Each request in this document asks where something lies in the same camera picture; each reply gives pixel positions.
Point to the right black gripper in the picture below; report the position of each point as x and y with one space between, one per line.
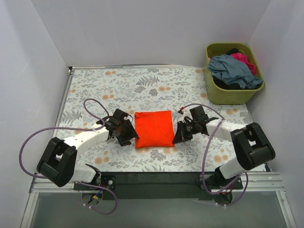
183 131

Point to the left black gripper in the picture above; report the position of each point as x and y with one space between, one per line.
127 132

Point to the orange t-shirt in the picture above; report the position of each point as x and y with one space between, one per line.
155 129

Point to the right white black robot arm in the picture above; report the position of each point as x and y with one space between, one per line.
251 145

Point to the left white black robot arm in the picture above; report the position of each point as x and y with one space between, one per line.
58 161

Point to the olive green plastic bin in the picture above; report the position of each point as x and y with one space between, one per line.
218 95

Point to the grey-blue t-shirt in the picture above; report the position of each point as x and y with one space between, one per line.
231 74

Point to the pink t-shirt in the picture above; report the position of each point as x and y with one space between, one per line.
244 59

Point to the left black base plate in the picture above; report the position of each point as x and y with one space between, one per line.
106 181

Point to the aluminium frame rail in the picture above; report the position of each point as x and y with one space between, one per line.
161 200

